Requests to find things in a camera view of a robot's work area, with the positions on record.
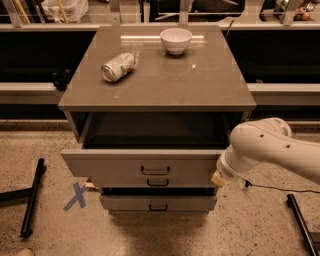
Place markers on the black stand leg right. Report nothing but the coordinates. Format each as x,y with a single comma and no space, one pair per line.
311,239

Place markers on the crushed white soda can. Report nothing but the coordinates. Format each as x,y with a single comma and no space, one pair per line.
118,67

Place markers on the black stand leg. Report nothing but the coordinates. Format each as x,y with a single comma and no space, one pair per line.
311,239
28,196

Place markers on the black stand leg left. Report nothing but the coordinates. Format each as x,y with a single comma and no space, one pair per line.
28,196

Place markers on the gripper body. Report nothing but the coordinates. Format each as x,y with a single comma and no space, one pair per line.
228,172

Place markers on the black top drawer handle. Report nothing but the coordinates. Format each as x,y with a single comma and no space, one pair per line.
155,171

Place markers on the black clamp on rail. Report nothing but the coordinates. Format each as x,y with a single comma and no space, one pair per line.
61,81

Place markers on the grey middle drawer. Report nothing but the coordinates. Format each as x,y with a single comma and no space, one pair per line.
152,182

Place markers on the grey top drawer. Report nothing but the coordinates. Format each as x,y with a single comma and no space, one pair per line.
114,146

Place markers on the grey bottom drawer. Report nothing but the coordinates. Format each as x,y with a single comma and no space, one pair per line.
159,203

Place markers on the grey drawer cabinet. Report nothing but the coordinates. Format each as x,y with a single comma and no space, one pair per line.
205,78

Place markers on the white plastic bag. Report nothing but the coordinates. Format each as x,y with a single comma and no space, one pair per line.
65,11

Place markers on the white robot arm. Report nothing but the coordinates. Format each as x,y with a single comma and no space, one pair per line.
267,140

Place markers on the grey drawer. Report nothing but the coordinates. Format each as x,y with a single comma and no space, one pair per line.
114,146
159,203
152,182

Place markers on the white ceramic bowl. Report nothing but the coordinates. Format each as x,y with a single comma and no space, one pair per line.
175,40

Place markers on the blue tape cross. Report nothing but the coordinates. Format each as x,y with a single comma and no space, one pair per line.
77,198

